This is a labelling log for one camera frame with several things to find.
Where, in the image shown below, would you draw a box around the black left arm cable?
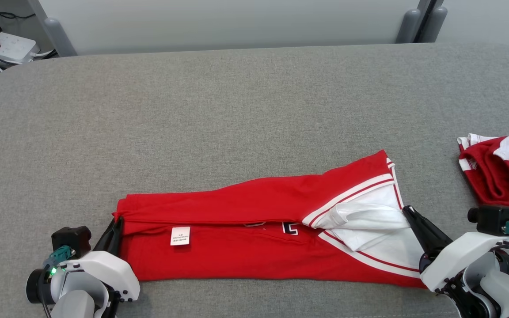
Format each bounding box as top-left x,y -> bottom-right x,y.
40,287 -> 53,318

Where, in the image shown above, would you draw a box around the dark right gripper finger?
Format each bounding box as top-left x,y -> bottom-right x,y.
407,206 -> 453,253
403,207 -> 436,261

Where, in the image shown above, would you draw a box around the red white basketball jersey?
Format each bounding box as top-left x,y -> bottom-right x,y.
112,150 -> 427,290

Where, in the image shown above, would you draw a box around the white power strip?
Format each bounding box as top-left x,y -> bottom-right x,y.
0,29 -> 38,63

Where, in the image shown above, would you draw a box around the black adapter cable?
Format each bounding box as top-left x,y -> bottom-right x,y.
0,12 -> 36,21

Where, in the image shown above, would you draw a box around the red white-striped shorts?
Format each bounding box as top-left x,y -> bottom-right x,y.
457,132 -> 509,226

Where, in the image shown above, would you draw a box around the white partition panel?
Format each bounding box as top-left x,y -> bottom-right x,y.
436,0 -> 509,49
38,0 -> 421,56

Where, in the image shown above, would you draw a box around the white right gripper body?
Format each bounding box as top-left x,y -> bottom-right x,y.
419,232 -> 509,293

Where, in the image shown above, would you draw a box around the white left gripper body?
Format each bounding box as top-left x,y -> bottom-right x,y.
53,251 -> 141,303

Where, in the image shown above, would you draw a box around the teal left cable connector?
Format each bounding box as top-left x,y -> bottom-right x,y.
44,246 -> 73,270

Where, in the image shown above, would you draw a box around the grey partition post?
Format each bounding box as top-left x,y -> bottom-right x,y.
396,0 -> 448,43
27,0 -> 77,57

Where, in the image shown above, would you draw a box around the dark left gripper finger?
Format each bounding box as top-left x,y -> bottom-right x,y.
105,217 -> 123,257
93,219 -> 117,255

